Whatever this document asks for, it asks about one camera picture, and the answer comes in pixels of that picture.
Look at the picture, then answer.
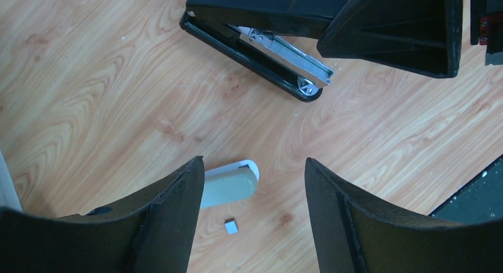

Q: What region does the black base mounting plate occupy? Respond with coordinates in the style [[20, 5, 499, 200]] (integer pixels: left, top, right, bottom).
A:
[[430, 157, 502, 224]]

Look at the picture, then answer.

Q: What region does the black large stapler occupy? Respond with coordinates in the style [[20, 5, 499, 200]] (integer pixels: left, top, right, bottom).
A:
[[179, 0, 348, 102]]

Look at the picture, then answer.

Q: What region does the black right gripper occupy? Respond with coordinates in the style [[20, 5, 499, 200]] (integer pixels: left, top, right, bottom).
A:
[[317, 0, 502, 78]]

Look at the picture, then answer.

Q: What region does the beige canvas tote bag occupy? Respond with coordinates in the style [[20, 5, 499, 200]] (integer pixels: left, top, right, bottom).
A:
[[0, 153, 23, 212]]

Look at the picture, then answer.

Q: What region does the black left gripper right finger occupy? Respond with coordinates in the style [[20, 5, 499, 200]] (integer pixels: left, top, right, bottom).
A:
[[304, 158, 502, 272]]

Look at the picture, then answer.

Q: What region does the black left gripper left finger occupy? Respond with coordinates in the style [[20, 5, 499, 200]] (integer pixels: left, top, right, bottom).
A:
[[1, 156, 204, 272]]

